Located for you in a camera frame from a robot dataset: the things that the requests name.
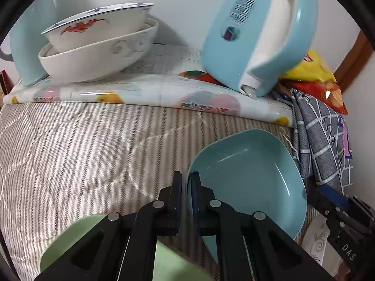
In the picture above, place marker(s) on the fruit print table mat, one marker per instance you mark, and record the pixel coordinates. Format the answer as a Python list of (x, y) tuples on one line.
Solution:
[(164, 90)]

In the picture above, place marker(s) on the white bowl with swirl pattern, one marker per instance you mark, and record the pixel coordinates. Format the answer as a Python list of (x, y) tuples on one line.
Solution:
[(96, 63)]

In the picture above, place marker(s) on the blue square plate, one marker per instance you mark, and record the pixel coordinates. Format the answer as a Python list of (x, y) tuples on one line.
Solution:
[(249, 169)]

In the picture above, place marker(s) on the yellow snack bag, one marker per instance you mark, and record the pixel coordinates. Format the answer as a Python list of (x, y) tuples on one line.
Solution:
[(310, 70)]

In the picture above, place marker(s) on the light blue thermos jug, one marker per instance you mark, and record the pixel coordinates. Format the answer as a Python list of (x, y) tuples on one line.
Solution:
[(26, 49)]

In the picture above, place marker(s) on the wooden door frame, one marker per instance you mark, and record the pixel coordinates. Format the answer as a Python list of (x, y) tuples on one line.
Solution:
[(354, 61)]

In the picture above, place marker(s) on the striped quilted table cover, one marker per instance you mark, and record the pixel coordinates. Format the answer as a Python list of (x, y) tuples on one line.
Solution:
[(88, 158)]

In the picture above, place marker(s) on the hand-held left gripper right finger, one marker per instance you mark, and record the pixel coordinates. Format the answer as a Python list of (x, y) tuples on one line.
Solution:
[(195, 202)]

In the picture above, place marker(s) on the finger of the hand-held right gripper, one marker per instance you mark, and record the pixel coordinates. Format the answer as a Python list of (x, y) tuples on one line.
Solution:
[(318, 200), (335, 197)]

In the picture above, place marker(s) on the light blue electric kettle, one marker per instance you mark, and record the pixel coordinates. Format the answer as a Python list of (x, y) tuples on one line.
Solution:
[(228, 52)]

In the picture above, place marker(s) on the red snack bag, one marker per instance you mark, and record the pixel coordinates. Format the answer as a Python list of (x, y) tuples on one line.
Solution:
[(328, 93)]

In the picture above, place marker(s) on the white bowl with red print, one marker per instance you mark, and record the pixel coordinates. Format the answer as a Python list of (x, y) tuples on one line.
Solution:
[(88, 39)]

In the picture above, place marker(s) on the grey checked cloth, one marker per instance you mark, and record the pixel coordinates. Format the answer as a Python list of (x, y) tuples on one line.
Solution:
[(319, 140)]

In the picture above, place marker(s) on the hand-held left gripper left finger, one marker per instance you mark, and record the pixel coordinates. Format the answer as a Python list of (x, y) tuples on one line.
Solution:
[(172, 207)]

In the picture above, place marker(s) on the green square plate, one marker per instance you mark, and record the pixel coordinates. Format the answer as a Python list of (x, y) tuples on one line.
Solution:
[(55, 248)]

